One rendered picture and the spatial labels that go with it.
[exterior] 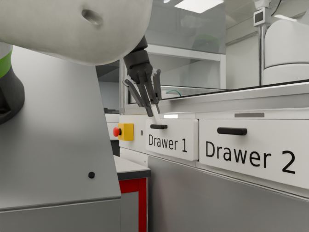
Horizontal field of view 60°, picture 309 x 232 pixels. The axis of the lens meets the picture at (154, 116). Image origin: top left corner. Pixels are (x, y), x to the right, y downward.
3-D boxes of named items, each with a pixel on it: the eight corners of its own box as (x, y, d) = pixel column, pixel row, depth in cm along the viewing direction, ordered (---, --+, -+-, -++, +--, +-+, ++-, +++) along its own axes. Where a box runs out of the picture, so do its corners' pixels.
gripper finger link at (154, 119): (153, 105, 82) (151, 105, 82) (160, 126, 83) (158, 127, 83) (149, 105, 85) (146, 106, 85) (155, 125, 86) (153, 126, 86)
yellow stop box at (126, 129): (122, 141, 107) (122, 123, 107) (116, 140, 113) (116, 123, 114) (134, 140, 109) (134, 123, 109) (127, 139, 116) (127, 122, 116)
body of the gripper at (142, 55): (140, 52, 86) (150, 79, 88) (117, 58, 83) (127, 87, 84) (151, 46, 80) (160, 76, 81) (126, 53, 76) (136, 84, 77)
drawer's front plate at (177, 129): (193, 161, 70) (193, 119, 70) (145, 149, 95) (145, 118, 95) (198, 161, 70) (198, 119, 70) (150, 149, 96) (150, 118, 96)
